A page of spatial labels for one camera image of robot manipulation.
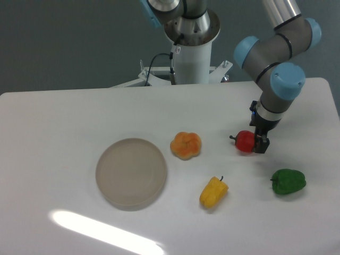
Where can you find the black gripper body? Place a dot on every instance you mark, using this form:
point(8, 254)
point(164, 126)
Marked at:
point(262, 119)

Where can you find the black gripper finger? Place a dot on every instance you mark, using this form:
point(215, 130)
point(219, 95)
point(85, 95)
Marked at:
point(261, 144)

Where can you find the red bell pepper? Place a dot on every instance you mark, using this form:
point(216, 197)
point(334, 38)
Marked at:
point(244, 141)

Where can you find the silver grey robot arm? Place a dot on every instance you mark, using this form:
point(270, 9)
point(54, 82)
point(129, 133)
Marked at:
point(267, 62)

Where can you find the green bell pepper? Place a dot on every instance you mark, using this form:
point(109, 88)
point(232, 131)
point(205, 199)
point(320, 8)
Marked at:
point(286, 181)

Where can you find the yellow bell pepper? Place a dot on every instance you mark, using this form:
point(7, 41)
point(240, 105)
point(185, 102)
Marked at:
point(213, 192)

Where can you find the orange flower-shaped bread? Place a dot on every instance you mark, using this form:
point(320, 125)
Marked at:
point(186, 145)

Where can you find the beige round plate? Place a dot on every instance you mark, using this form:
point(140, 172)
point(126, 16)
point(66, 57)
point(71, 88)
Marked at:
point(131, 173)

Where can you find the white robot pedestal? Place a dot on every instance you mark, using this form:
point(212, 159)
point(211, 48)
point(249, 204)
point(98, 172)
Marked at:
point(190, 54)

